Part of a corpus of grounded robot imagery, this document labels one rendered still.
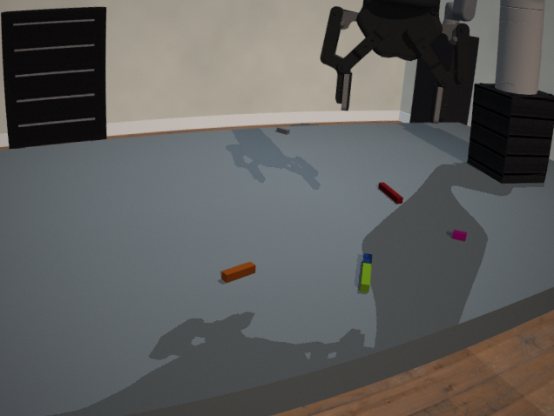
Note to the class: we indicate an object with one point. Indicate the lime green rod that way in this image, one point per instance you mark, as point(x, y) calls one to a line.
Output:
point(365, 277)

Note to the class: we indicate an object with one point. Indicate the magenta block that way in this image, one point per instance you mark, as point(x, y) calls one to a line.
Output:
point(459, 235)

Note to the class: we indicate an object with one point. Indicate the orange rod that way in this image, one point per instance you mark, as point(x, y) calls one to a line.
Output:
point(237, 272)

